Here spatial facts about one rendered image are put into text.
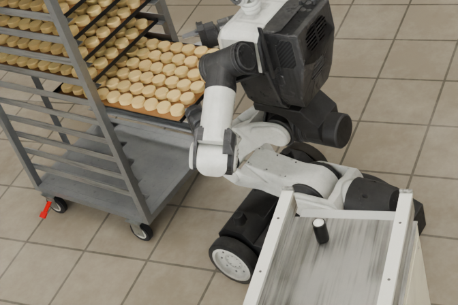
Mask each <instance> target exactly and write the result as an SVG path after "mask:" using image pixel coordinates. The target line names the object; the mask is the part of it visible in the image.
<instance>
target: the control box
mask: <svg viewBox="0 0 458 305"><path fill-rule="evenodd" d="M395 213H396V212H390V211H368V210H327V209H306V208H304V209H302V211H301V215H300V216H301V217H320V218H338V219H375V220H394V219H395Z"/></svg>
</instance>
